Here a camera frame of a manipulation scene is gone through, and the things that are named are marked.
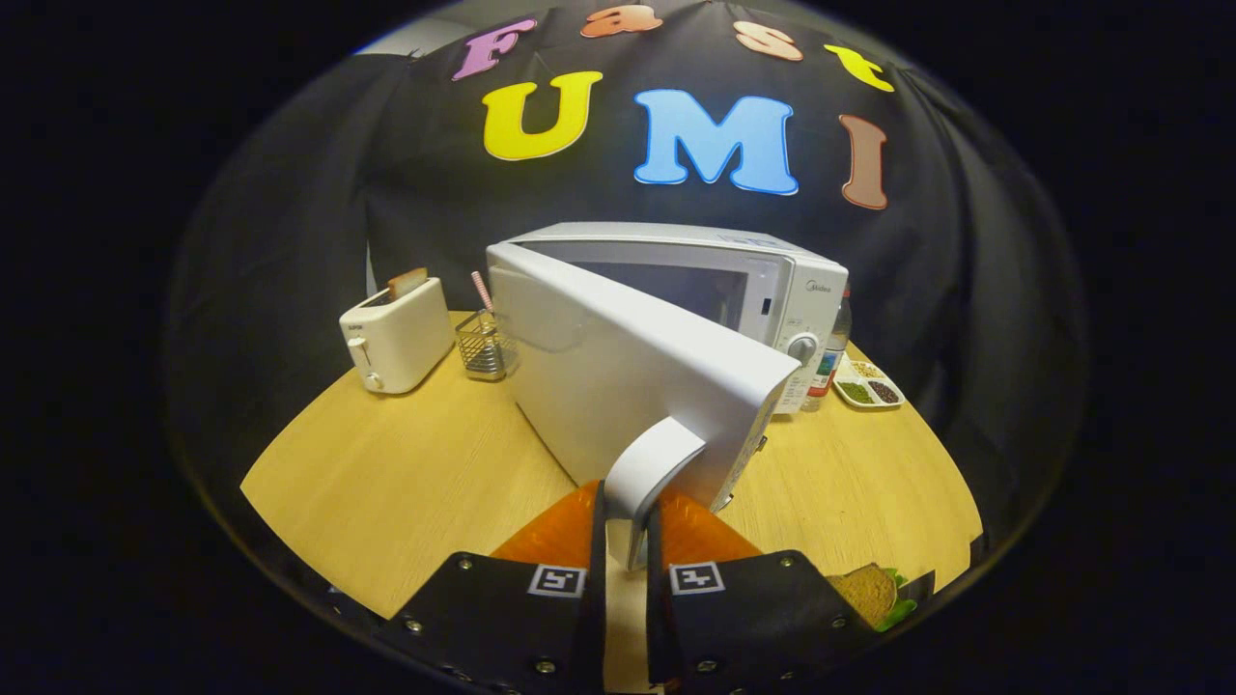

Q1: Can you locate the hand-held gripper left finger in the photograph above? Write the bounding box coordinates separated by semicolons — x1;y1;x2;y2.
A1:
377;480;609;695

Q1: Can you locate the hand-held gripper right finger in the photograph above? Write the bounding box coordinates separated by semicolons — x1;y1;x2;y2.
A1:
645;487;880;695

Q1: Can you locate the white microwave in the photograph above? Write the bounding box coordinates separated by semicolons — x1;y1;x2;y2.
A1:
486;222;851;572

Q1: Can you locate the brown bread lettuce sandwich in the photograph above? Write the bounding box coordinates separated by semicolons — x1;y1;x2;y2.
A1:
826;563;918;633

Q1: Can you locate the clear plastic bottle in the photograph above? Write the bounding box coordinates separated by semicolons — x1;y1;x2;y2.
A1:
806;290;854;399

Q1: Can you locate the white divided bean dish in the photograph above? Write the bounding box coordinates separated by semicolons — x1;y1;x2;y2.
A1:
832;355;906;410

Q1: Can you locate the cream toaster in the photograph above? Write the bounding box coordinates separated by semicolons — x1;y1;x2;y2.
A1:
339;277;455;395

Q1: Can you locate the wire mesh holder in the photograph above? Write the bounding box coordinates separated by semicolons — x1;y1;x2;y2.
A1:
455;309;519;382

